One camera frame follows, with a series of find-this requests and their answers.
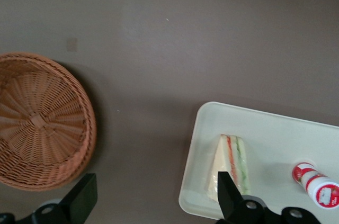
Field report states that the triangle sandwich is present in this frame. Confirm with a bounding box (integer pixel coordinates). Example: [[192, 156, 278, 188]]
[[203, 133, 252, 201]]

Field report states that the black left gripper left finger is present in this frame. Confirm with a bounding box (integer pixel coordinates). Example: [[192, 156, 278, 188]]
[[0, 173, 98, 224]]

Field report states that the round shallow wicker basket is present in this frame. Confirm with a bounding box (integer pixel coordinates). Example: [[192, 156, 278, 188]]
[[0, 51, 97, 192]]

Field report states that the small red white yogurt cup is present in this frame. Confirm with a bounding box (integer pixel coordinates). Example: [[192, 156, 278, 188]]
[[291, 162, 339, 210]]

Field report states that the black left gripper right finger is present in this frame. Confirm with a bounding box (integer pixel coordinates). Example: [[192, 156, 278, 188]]
[[217, 171, 339, 224]]

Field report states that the beige plastic tray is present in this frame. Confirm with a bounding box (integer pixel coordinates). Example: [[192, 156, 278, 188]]
[[179, 101, 339, 224]]

